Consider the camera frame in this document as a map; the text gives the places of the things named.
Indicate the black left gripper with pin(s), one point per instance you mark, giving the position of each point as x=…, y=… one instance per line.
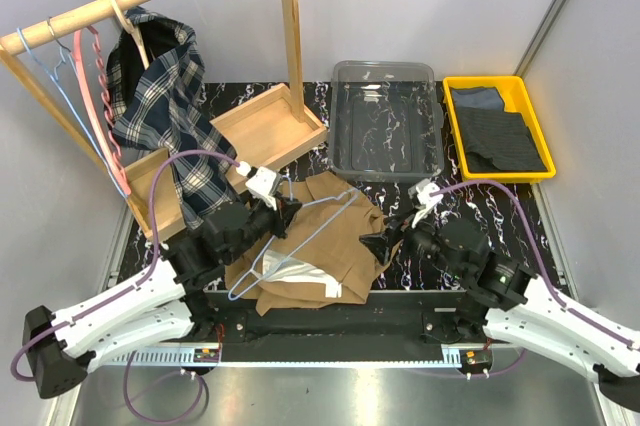
x=282, y=217

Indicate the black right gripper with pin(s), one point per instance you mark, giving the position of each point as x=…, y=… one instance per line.
x=380, y=243

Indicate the tan brown garment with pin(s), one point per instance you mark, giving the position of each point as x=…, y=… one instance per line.
x=330, y=241

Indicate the navy plaid skirt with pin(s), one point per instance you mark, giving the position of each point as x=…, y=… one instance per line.
x=159, y=106

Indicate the light wooden hanger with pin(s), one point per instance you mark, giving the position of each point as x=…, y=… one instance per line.
x=133, y=31

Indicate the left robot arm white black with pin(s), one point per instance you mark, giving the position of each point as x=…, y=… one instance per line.
x=165, y=301

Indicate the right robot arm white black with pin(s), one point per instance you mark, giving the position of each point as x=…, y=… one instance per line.
x=505, y=300

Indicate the pink plastic hanger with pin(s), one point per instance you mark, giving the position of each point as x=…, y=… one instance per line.
x=110, y=150

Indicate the wooden clothes rack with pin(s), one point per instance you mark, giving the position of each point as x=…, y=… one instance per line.
x=271, y=130

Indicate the grey plastic bin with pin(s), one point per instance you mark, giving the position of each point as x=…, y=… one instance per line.
x=385, y=122

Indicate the dark grey folded cloth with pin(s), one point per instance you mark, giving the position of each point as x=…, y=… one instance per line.
x=497, y=141

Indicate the blue grey folded cloth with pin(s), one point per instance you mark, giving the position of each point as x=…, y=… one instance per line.
x=484, y=98

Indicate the yellow plastic tray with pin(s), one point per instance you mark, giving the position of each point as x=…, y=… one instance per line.
x=516, y=98

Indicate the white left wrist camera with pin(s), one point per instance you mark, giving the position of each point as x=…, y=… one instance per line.
x=262, y=183

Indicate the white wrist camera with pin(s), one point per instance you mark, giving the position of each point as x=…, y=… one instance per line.
x=425, y=196
x=262, y=183

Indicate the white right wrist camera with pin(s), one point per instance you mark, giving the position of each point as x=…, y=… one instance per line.
x=425, y=196

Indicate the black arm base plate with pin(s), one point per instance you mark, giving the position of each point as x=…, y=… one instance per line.
x=416, y=315

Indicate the aluminium mounting rail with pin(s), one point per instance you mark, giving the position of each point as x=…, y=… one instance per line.
x=382, y=352

